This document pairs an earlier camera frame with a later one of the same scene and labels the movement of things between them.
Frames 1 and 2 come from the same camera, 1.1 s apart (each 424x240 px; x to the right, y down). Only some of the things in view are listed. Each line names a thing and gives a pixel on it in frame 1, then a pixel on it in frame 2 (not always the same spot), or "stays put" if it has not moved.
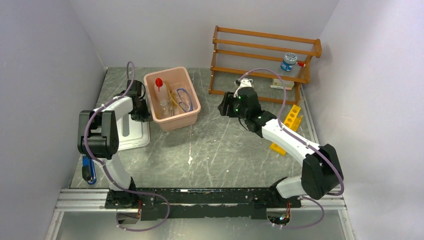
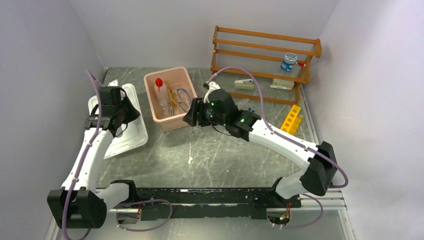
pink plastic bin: x=172 y=98 stays put
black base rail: x=188 y=203 stays put
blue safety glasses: x=185 y=102 stays put
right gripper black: x=228 y=99 → x=198 y=106
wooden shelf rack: x=263 y=55 stays put
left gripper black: x=144 y=116 → x=134 y=113
